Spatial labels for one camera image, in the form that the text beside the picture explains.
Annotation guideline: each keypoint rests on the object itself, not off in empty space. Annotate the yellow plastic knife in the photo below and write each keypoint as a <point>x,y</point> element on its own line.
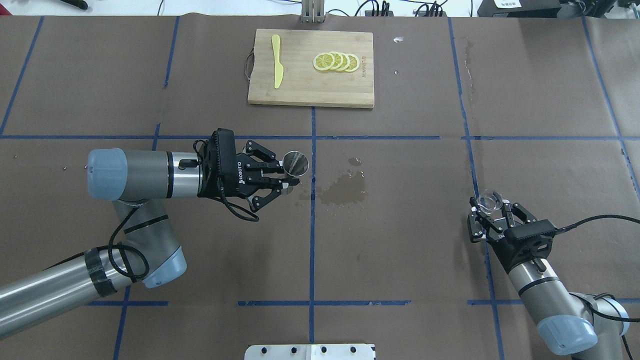
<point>279,69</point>

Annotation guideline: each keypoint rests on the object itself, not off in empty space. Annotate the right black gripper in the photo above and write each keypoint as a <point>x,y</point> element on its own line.
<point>501,234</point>

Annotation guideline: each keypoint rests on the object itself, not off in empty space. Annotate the lemon slice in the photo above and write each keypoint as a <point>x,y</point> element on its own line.
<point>354,63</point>
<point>338,60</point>
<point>346,61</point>
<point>323,61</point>

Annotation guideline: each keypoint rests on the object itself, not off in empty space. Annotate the clear glass cup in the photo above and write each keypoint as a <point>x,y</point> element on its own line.
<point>489,202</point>

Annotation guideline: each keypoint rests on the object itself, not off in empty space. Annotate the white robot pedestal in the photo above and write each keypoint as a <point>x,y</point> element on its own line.
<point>331,351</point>

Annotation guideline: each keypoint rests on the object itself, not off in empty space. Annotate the aluminium frame post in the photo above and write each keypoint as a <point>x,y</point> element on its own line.
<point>313,11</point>

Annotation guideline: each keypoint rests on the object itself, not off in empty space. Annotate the black handheld tool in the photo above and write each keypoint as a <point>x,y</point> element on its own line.
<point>80,4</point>

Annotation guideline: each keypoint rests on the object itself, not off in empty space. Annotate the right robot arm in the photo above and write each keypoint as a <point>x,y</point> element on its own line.
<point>582,326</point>

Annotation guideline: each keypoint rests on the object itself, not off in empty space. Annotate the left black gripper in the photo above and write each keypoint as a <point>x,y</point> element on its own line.
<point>239,176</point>

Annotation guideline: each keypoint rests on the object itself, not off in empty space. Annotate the steel measuring jigger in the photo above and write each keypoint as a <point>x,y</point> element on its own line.
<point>295,164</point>

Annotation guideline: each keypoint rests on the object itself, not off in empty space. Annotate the black box with label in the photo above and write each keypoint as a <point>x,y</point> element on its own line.
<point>519,8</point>

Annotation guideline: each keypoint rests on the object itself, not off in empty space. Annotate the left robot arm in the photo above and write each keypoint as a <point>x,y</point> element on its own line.
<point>143,246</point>

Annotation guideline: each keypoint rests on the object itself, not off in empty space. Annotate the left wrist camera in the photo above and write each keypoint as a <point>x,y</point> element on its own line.
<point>219,166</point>

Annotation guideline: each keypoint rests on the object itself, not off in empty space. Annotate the wooden cutting board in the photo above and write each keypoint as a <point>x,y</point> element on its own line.
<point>302,84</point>

